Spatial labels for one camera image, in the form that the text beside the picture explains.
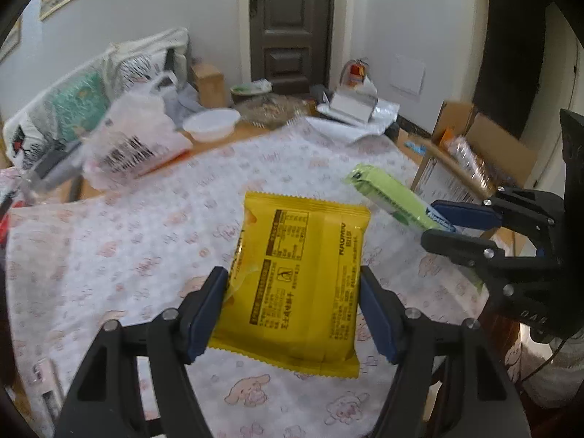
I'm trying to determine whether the clear glass tray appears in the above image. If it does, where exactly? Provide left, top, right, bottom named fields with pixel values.
left=235, top=96, right=311, bottom=129

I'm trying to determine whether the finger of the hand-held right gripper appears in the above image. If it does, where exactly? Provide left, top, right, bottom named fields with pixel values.
left=420, top=229, right=560, bottom=284
left=429, top=187, right=564, bottom=230

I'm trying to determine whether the pink printed tablecloth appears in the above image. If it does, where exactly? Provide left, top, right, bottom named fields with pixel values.
left=7, top=119, right=525, bottom=438

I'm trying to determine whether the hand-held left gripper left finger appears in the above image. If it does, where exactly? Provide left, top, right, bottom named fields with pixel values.
left=54, top=265, right=229, bottom=438

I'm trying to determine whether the dark brown door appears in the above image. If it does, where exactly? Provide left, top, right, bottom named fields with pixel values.
left=249, top=0, right=336, bottom=96

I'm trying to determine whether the white textured cloth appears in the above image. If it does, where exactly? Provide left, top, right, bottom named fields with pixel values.
left=520, top=333, right=584, bottom=409

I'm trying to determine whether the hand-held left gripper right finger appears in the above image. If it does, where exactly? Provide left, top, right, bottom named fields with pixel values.
left=359, top=265, right=532, bottom=438

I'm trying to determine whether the clear plastic bag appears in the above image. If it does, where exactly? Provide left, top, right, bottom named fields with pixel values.
left=82, top=70, right=195, bottom=188

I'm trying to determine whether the white wall panel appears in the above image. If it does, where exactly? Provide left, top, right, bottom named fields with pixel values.
left=391, top=54, right=427, bottom=96

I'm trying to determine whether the grey cloth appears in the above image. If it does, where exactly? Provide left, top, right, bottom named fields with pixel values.
left=34, top=146, right=89, bottom=192

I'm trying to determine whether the green patterned pillow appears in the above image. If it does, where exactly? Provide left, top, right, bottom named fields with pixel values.
left=43, top=73, right=110, bottom=144

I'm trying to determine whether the dark trash bin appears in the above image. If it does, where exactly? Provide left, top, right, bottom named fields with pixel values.
left=229, top=80, right=273, bottom=105

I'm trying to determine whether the yellow snack packet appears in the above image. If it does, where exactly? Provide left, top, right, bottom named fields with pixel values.
left=207, top=192, right=371, bottom=379

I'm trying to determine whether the brown cardboard box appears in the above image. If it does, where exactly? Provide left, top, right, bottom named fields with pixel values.
left=410, top=100, right=539, bottom=247

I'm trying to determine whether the small brown carton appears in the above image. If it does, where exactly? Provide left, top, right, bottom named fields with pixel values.
left=189, top=61, right=226, bottom=108

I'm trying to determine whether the green snack packet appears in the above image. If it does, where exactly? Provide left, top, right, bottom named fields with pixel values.
left=344, top=163, right=485, bottom=289

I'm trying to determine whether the white bowl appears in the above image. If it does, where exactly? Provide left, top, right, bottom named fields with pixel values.
left=182, top=108, right=241, bottom=142

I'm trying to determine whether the red fire extinguisher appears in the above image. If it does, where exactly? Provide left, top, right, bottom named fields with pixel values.
left=341, top=58, right=369, bottom=88

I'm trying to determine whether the white plastic sheet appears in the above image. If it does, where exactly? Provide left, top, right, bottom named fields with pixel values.
left=305, top=100, right=400, bottom=147

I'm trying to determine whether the white and black tissue box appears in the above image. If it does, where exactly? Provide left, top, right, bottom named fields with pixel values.
left=328, top=77, right=379, bottom=125

